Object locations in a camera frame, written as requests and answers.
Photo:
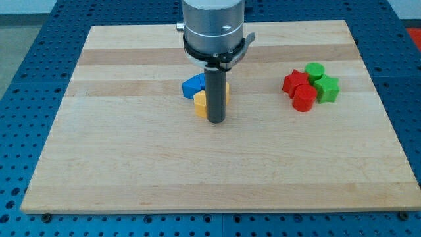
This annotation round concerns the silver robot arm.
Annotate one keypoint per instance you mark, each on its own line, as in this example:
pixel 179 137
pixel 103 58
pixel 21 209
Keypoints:
pixel 213 32

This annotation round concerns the yellow hexagon block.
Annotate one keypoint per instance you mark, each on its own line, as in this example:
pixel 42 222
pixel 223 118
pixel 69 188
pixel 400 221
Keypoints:
pixel 200 101

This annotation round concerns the blue block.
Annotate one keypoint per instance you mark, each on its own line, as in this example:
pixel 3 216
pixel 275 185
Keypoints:
pixel 193 85

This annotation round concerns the dark grey cylindrical pointer rod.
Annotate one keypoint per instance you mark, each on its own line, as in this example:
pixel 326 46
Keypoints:
pixel 215 89

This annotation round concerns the wooden board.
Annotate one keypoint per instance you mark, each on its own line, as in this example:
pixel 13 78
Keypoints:
pixel 125 140

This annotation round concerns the red star block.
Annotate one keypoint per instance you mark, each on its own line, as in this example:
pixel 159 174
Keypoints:
pixel 293 80

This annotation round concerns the red cylinder block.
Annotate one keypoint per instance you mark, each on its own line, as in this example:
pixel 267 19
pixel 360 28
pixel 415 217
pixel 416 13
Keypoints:
pixel 304 97

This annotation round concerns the green cylinder block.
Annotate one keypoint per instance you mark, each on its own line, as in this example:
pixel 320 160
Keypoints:
pixel 315 71

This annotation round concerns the green star block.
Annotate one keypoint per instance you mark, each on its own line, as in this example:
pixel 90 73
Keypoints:
pixel 327 88

